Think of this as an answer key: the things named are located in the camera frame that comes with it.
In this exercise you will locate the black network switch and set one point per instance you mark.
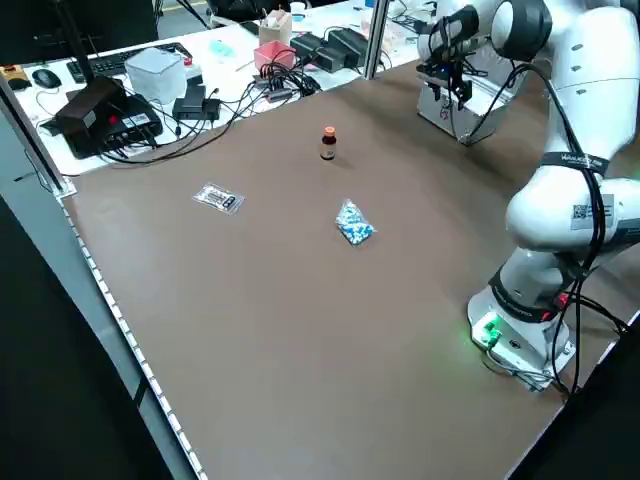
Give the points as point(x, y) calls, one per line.
point(140, 122)

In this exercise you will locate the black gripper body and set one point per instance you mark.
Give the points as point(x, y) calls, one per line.
point(447, 75)

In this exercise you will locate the pink plastic box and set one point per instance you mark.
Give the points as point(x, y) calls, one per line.
point(275, 57)

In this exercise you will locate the silver aluminium medicine case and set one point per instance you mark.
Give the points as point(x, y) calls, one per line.
point(435, 120)

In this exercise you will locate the black monitor stand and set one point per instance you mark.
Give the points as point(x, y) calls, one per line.
point(80, 45)

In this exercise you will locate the black power adapter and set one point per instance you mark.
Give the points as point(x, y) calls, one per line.
point(345, 42)
point(307, 44)

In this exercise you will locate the dark brown box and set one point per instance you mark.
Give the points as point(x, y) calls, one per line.
point(90, 102)

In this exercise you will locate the black monitor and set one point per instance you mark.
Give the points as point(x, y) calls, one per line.
point(30, 25)

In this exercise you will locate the black keyboard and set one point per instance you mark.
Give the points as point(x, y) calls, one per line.
point(107, 62)

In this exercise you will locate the blue white capsule bag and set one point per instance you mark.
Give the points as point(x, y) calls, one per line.
point(355, 225)

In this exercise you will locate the aluminium post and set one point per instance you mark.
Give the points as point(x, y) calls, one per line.
point(376, 40)

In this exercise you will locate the clear bag of swabs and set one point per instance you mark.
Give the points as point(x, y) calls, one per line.
point(218, 199)

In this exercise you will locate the yellow emergency stop button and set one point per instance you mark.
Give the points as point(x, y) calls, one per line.
point(12, 75)

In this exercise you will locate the flat black adapter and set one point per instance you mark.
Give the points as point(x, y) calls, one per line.
point(195, 105)

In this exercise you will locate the teal face mask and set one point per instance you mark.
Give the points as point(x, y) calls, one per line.
point(222, 49)

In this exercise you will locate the brown bottle orange cap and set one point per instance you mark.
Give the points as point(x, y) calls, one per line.
point(328, 147)

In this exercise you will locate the black computer mouse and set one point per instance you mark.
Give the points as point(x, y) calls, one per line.
point(46, 78)

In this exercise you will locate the white translucent box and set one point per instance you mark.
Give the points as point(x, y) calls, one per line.
point(155, 75)

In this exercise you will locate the beige cardboard box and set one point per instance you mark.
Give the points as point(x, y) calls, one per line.
point(275, 30)

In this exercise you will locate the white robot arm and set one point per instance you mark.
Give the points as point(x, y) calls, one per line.
point(585, 65)

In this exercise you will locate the grey usb hub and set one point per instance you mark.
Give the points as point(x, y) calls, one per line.
point(275, 92)

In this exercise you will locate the aluminium table edge rail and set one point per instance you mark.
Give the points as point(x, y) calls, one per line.
point(95, 280)

